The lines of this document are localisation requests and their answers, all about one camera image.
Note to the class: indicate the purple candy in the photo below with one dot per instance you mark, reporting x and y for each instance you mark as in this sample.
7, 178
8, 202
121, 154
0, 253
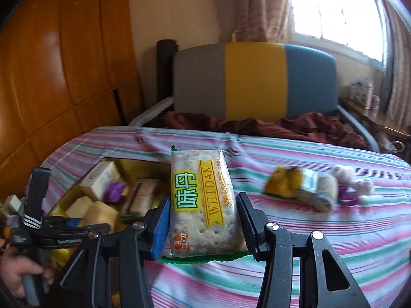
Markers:
348, 195
115, 192

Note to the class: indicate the green yellow cracker packet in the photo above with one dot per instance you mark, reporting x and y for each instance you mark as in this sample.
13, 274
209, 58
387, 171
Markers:
199, 205

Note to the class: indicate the white grey box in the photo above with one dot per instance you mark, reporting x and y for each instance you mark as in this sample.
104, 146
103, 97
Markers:
12, 202

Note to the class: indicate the wooden wardrobe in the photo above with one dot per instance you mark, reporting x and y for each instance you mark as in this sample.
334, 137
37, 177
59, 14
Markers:
64, 54

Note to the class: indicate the rectangular metal tin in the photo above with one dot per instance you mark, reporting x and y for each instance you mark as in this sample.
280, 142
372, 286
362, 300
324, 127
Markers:
128, 166

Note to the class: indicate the wooden desk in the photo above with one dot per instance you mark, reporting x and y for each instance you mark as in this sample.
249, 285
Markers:
369, 117

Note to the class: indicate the pink patterned curtain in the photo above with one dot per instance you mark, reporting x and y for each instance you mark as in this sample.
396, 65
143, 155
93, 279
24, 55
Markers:
260, 6
398, 86

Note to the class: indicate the grey yellow blue armchair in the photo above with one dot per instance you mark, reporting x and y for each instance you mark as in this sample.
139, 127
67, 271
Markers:
253, 80

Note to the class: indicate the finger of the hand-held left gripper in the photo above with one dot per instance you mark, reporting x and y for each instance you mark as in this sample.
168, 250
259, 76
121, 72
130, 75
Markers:
64, 226

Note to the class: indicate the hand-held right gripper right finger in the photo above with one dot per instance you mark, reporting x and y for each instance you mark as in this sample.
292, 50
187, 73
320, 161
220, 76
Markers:
249, 224

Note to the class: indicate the brown biscuit packet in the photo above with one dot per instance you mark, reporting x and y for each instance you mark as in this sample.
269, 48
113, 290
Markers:
143, 197

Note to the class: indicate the black rolled mat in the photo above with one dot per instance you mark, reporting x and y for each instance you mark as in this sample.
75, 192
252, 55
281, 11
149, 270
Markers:
166, 67

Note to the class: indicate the pink cup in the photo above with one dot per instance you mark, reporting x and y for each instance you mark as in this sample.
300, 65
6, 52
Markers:
375, 102

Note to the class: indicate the clear wrapped beige cake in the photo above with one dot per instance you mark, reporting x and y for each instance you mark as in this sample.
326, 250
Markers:
322, 192

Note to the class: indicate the cream printed box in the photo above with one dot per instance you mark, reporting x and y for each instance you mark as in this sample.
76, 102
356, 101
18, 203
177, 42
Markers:
99, 179

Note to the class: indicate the yellow brown snack packet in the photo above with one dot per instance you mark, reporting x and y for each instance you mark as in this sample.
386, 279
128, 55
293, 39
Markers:
284, 183

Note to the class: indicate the window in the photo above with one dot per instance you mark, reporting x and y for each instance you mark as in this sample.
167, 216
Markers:
337, 6

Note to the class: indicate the maroon cloth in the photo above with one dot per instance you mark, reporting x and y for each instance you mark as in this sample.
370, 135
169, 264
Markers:
289, 128

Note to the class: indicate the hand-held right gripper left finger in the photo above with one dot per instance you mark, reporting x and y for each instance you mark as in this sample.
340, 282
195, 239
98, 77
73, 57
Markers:
160, 231

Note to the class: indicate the person's left hand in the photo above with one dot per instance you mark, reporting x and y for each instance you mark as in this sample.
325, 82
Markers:
12, 269

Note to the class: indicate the plastic white ball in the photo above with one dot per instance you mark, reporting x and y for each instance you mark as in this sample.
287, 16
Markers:
362, 186
343, 173

